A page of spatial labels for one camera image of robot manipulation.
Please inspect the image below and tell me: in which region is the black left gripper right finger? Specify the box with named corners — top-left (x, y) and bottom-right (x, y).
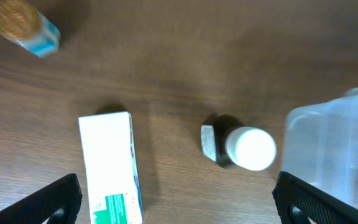
top-left (272, 171), bottom-right (358, 224)

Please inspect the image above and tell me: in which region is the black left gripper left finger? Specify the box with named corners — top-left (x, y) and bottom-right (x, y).
top-left (0, 173), bottom-right (82, 224)

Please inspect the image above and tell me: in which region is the dark bottle with white cap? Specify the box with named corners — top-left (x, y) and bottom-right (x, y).
top-left (200, 114), bottom-right (277, 171)

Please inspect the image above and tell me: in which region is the clear plastic container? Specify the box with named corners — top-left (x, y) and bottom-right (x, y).
top-left (282, 88), bottom-right (358, 209)

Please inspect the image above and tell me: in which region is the white and green box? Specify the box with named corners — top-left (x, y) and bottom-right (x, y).
top-left (78, 111), bottom-right (144, 224)

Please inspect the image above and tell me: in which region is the small jar with gold lid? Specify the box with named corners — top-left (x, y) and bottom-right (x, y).
top-left (0, 0), bottom-right (61, 58)

